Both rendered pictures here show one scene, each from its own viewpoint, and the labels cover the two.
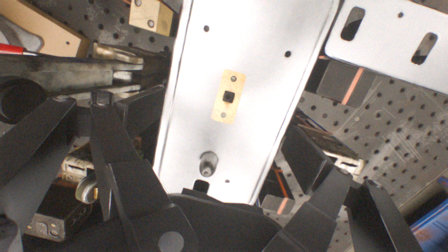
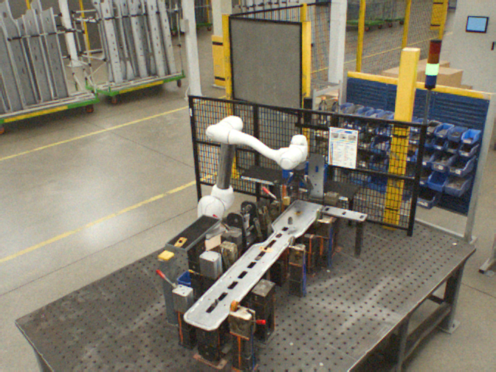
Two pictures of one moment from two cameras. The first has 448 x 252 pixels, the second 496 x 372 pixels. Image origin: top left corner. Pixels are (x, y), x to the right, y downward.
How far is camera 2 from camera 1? 3.07 m
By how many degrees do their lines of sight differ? 83
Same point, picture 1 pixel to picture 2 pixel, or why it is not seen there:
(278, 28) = (311, 208)
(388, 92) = (373, 263)
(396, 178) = (395, 297)
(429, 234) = not seen: outside the picture
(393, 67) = (337, 214)
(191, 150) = (285, 221)
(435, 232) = not seen: outside the picture
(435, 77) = (348, 216)
